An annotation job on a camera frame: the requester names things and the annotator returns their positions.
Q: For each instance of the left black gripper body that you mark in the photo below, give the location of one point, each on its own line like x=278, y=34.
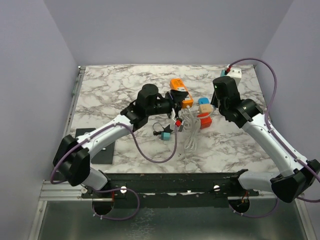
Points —
x=175, y=102

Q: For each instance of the orange power strip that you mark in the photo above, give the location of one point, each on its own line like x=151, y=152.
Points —
x=178, y=85

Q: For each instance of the beige cube socket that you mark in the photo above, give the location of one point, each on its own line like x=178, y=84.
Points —
x=206, y=108

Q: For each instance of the red cube socket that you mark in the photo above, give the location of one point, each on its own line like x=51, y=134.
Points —
x=205, y=120

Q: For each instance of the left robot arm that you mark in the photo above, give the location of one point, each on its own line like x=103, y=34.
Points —
x=74, y=154

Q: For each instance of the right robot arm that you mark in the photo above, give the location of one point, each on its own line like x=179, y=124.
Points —
x=295, y=172

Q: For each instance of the small teal plug adapter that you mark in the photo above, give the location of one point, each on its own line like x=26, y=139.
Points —
x=165, y=136

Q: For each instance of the blue cube socket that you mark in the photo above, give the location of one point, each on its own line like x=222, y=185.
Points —
x=203, y=101

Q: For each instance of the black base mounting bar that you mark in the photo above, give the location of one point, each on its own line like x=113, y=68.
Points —
x=169, y=190

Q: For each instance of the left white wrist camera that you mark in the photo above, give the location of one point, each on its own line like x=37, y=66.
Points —
x=179, y=123

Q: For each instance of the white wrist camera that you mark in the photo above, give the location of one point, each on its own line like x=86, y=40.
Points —
x=179, y=123
x=235, y=73

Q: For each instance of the black charger with cable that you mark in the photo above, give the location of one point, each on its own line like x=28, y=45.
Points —
x=158, y=129

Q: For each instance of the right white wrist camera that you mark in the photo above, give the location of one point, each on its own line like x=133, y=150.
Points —
x=235, y=73

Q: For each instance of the aluminium frame rail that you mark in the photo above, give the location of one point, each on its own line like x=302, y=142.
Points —
x=59, y=192

